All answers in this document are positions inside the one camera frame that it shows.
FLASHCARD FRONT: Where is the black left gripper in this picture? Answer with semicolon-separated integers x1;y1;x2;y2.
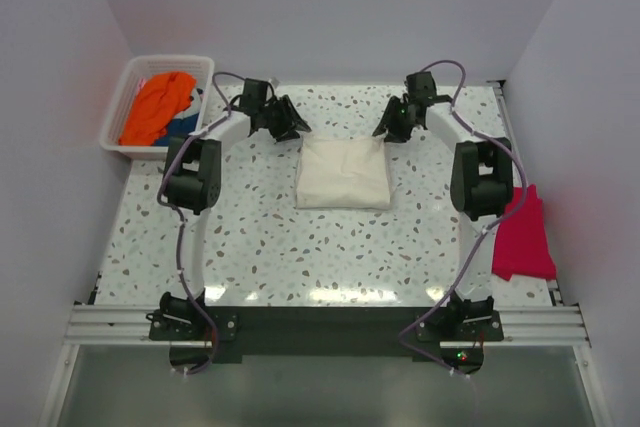
259;95;311;142

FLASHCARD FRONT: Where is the cream t shirt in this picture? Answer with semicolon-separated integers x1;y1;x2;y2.
295;135;392;210

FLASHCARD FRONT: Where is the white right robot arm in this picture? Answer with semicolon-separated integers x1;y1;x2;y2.
373;71;514;340

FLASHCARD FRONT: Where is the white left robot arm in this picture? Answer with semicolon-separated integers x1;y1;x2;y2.
157;78;311;339

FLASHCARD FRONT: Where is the white plastic basket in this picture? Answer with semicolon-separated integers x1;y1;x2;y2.
99;55;215;160

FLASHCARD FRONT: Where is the blue t shirt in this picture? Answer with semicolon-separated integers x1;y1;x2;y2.
153;88;203;147

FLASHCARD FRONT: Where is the orange t shirt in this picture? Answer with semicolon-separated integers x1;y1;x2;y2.
118;71;197;146

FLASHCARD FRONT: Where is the red folded t shirt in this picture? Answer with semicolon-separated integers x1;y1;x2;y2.
492;184;557;281

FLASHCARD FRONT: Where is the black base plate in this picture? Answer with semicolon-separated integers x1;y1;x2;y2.
146;296;505;373

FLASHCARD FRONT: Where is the aluminium frame rail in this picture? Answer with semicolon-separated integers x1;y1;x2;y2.
64;305;590;352

